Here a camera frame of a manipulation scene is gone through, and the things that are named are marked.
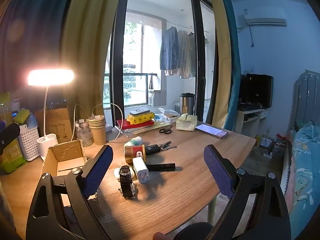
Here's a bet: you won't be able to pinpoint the black sliding door frame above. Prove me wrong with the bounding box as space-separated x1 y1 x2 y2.
109 0 218 128

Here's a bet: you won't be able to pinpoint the red and gold tin can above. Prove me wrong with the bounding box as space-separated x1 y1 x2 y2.
124 144 146 165

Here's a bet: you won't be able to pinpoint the hanging blue shirt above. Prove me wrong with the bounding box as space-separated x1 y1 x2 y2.
160 26 181 71

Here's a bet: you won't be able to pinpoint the black wristwatch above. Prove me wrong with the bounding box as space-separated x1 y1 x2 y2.
117 165 139 199

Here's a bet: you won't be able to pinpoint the yellow packet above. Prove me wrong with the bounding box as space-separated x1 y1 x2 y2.
126 112 155 126

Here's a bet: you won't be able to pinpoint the white lamp cable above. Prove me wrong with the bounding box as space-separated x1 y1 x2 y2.
71 103 93 142

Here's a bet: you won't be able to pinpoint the white charging cable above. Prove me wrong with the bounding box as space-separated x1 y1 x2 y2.
91 102 126 142

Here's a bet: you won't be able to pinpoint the black balcony railing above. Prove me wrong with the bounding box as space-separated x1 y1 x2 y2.
103 72 158 92

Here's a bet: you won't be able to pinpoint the green table leg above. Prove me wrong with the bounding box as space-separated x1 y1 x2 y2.
207 195 217 227

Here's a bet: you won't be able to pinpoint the stack of brown paper cups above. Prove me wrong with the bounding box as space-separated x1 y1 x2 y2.
88 114 108 146

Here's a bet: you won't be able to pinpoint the white side desk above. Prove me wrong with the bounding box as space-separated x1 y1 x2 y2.
234 106 267 135

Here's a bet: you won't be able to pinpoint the white wall charger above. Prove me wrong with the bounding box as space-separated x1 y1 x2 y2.
132 156 150 184

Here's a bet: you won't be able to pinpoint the black car key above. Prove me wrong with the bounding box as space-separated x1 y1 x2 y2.
144 141 178 156

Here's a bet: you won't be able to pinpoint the black flashlight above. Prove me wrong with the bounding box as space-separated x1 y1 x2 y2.
145 162 177 173

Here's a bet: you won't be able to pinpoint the red book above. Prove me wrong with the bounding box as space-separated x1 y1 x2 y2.
116 118 155 131

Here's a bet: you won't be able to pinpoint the brown lamp packaging box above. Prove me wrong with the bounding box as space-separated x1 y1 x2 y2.
34 107 73 144

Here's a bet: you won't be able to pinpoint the yellow-green curtain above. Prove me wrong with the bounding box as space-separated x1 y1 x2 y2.
203 0 232 131
59 0 132 122

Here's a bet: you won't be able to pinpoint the brown cardboard box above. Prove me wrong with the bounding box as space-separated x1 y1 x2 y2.
41 139 88 180

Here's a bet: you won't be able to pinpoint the white air conditioner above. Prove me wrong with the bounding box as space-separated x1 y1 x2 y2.
243 7 288 27

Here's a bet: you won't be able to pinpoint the grey kitchen scale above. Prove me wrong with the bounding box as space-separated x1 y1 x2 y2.
129 108 151 117

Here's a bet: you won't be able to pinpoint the stack of clear plastic cups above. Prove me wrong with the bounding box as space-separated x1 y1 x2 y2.
75 119 94 147

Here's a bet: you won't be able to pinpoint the grey padded headboard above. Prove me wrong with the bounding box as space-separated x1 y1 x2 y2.
287 69 320 131

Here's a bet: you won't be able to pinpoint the black monitor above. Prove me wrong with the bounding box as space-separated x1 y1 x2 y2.
238 73 274 109

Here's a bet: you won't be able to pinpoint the white earbuds case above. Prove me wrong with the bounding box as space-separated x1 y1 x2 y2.
113 166 135 181

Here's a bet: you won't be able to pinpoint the steel thermos mug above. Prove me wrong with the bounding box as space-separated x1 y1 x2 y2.
180 93 195 116

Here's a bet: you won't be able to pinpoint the hanging beige shirt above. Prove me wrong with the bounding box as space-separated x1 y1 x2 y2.
164 29 197 79

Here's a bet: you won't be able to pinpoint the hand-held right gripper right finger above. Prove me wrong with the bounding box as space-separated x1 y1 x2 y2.
203 144 292 240

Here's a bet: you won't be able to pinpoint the white desk lamp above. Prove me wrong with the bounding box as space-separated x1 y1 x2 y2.
27 69 75 161

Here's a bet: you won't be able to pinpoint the yellow and green sponge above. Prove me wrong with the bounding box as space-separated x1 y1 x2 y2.
14 108 31 125

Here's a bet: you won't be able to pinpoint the black smartphone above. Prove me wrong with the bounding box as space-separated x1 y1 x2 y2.
195 123 229 139

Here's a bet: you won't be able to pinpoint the blue printed blanket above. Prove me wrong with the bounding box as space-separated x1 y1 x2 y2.
281 121 320 232

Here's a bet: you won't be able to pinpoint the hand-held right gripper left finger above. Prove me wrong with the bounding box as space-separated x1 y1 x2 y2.
26 144 113 240

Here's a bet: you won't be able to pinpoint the white pill bottle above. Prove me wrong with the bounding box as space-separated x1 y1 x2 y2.
124 136 143 148

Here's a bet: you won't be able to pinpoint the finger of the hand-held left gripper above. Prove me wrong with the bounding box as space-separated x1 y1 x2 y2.
0 123 21 155

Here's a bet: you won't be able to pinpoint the white and blue plastic bags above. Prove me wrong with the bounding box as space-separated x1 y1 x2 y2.
153 107 181 125

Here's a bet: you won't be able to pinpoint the green snack bag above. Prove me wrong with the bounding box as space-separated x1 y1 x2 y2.
0 92 28 174

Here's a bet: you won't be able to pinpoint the white plastic basket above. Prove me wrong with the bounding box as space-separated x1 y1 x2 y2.
17 123 41 162

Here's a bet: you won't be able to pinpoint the pale green tissue pack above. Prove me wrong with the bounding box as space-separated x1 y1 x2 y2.
175 113 198 131

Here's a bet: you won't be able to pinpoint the blue curtain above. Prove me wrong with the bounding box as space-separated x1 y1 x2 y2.
217 0 242 133
0 0 78 105

